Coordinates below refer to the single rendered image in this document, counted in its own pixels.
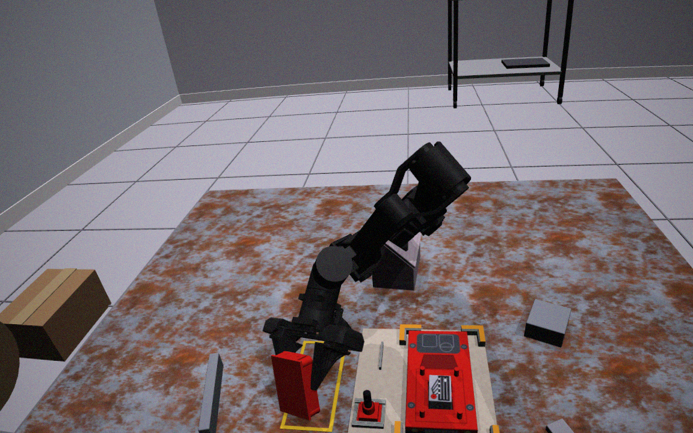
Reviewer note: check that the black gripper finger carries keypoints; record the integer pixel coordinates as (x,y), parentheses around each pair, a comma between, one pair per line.
(324,358)
(281,344)

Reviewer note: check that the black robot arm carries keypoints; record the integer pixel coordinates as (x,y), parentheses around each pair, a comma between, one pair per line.
(441,181)

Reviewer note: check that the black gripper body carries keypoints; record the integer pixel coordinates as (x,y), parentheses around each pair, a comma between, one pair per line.
(316,315)

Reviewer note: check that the yellow rectangular frame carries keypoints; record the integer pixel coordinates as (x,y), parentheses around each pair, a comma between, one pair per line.
(304,428)

